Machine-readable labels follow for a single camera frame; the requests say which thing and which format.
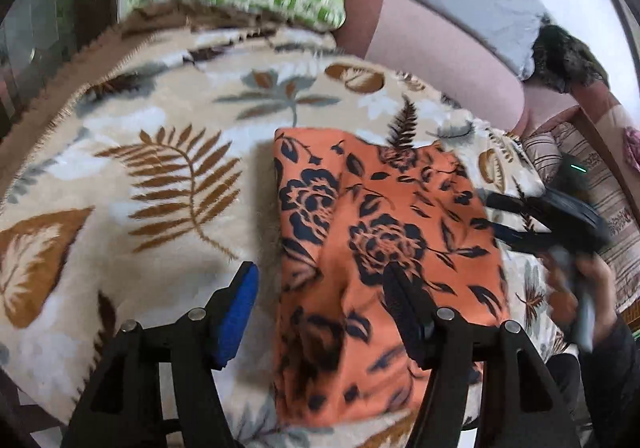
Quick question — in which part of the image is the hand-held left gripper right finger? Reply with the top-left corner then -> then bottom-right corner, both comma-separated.
382,263 -> 576,448

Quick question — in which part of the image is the beige leaf print blanket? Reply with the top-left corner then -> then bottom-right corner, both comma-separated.
0,12 -> 566,448

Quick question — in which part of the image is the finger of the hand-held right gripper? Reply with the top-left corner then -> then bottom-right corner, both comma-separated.
485,190 -> 551,221
492,223 -> 556,255

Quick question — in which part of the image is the orange floral cloth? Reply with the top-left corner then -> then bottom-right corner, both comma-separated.
272,127 -> 511,429

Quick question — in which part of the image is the pink bolster pillow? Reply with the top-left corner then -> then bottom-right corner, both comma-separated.
332,0 -> 543,136

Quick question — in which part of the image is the person's right forearm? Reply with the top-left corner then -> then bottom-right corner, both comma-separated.
545,313 -> 640,434

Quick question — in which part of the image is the pink fabric flower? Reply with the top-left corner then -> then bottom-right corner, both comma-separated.
620,125 -> 640,173

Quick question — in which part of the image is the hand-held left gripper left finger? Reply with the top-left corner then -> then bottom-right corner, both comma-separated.
62,260 -> 261,448

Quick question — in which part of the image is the dark window frame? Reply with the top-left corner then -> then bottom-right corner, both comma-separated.
0,0 -> 126,139

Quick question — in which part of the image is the dark furry cushion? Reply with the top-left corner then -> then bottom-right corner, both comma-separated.
530,25 -> 611,93

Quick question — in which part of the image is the person's right hand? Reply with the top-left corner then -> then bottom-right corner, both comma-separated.
545,252 -> 620,329

